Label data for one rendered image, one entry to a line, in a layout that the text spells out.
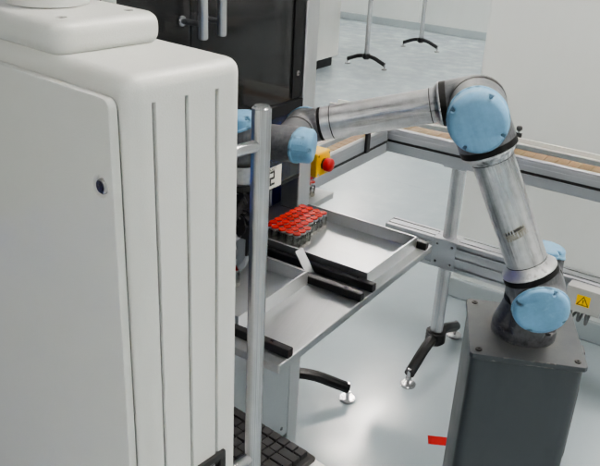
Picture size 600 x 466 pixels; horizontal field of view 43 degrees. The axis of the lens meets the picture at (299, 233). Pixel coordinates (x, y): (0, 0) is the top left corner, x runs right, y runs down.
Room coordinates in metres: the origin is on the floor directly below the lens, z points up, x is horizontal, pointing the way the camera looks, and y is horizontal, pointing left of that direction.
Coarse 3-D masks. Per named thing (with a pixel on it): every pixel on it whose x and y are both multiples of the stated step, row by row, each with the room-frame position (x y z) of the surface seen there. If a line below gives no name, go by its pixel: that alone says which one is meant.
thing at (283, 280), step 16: (240, 272) 1.61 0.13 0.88; (272, 272) 1.62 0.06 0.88; (288, 272) 1.60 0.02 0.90; (304, 272) 1.56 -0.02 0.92; (240, 288) 1.53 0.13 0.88; (272, 288) 1.54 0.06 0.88; (288, 288) 1.51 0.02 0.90; (240, 304) 1.46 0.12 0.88; (272, 304) 1.45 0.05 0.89; (240, 320) 1.36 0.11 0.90
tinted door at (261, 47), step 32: (192, 0) 1.65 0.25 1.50; (256, 0) 1.83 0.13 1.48; (288, 0) 1.95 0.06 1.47; (192, 32) 1.65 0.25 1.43; (256, 32) 1.84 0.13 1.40; (288, 32) 1.95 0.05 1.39; (256, 64) 1.84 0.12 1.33; (288, 64) 1.96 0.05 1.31; (256, 96) 1.84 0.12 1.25; (288, 96) 1.96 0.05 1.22
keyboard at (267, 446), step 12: (240, 420) 1.14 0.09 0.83; (240, 432) 1.10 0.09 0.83; (264, 432) 1.10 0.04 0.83; (240, 444) 1.07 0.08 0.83; (264, 444) 1.07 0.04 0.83; (276, 444) 1.07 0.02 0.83; (288, 444) 1.07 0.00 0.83; (240, 456) 1.03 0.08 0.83; (264, 456) 1.04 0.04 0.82; (276, 456) 1.04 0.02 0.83; (288, 456) 1.04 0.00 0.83; (300, 456) 1.04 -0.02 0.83; (312, 456) 1.06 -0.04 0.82
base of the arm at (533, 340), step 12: (504, 300) 1.56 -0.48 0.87; (504, 312) 1.54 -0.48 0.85; (492, 324) 1.56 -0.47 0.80; (504, 324) 1.53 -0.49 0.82; (516, 324) 1.51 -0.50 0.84; (504, 336) 1.51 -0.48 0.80; (516, 336) 1.50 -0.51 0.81; (528, 336) 1.49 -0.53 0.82; (540, 336) 1.49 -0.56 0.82; (552, 336) 1.51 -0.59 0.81
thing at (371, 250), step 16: (320, 208) 1.95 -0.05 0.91; (336, 224) 1.92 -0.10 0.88; (352, 224) 1.90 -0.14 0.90; (368, 224) 1.87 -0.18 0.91; (272, 240) 1.73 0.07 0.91; (320, 240) 1.81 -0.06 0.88; (336, 240) 1.81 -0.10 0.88; (352, 240) 1.82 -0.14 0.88; (368, 240) 1.82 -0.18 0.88; (384, 240) 1.83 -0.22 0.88; (400, 240) 1.82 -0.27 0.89; (416, 240) 1.79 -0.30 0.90; (320, 256) 1.65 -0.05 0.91; (336, 256) 1.72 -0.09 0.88; (352, 256) 1.73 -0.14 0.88; (368, 256) 1.73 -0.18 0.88; (384, 256) 1.74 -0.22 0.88; (400, 256) 1.72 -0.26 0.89; (352, 272) 1.60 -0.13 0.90; (368, 272) 1.58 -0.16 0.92; (384, 272) 1.65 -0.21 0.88
